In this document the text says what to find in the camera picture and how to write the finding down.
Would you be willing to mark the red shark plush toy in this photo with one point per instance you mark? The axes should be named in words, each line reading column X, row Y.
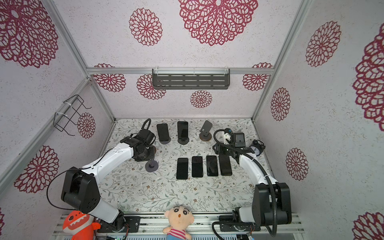
column 81, row 226

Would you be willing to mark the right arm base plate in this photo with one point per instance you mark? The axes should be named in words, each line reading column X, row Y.
column 235, row 228

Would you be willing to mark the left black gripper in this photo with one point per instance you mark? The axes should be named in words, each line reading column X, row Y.
column 151, row 150

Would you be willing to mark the grey round phone stand front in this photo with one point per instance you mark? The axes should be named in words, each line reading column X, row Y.
column 151, row 166

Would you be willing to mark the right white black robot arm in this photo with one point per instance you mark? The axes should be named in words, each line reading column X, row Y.
column 271, row 205

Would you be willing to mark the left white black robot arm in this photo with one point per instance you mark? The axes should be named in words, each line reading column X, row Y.
column 81, row 186

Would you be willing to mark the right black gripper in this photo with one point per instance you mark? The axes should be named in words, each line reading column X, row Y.
column 219, row 150

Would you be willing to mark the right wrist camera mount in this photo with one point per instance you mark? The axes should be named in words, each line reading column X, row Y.
column 227, row 136

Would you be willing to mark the grey wall shelf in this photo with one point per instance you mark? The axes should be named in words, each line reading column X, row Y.
column 191, row 79

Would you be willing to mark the boy doll plush toy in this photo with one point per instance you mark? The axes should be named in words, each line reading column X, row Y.
column 180, row 218

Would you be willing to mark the wooden round stand right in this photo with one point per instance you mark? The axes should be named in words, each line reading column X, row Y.
column 205, row 134

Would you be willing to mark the black alarm clock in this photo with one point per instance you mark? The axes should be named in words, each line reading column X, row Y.
column 258, row 147

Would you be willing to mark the black wire wall rack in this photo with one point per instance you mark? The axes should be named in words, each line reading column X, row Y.
column 63, row 119

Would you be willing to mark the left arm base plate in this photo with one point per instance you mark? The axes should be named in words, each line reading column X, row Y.
column 128, row 224

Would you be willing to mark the black phone tall wooden stand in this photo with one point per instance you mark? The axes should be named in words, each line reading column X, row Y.
column 182, row 168

